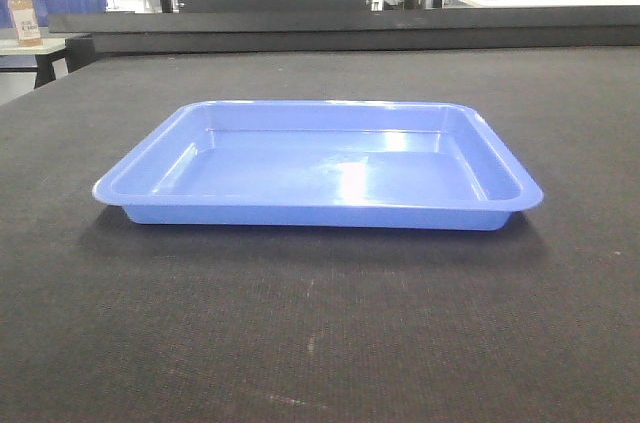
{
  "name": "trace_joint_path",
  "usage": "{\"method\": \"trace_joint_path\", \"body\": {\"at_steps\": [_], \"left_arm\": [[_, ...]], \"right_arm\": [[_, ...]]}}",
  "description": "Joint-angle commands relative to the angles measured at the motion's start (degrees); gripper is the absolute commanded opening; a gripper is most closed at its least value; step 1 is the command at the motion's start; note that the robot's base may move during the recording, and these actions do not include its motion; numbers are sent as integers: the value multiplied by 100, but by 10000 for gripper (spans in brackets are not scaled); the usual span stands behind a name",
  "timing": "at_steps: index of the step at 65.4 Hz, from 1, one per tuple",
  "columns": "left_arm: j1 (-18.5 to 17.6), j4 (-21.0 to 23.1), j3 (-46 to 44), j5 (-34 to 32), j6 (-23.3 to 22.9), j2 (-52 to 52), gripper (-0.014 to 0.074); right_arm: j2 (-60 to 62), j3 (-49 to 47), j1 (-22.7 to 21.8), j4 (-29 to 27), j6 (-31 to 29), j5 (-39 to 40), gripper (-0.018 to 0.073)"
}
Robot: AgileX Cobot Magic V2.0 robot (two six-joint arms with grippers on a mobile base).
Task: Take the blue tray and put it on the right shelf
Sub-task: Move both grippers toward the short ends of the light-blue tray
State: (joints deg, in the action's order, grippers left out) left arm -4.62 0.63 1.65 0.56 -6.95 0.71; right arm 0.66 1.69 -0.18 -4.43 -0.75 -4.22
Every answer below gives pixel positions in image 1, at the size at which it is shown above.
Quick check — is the light side table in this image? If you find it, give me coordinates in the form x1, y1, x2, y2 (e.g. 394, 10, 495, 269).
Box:
1, 36, 95, 89

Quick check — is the orange drink bottle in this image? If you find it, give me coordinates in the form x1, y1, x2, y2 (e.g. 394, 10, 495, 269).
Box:
8, 0, 43, 47

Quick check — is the blue plastic tray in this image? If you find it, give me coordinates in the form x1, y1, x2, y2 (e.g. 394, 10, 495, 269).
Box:
93, 100, 544, 231

